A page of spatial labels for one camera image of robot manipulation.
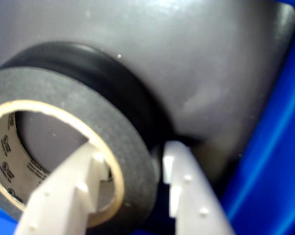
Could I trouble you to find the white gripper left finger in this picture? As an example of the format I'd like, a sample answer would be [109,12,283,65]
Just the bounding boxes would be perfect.
[14,140,107,235]

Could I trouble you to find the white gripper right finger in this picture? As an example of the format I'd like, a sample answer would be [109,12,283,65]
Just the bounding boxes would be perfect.
[161,140,237,235]

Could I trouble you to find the black tape roll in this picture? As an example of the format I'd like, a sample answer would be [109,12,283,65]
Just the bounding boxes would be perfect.
[0,41,180,232]

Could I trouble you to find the blue plastic box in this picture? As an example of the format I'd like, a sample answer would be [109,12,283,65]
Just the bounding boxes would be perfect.
[0,0,295,235]

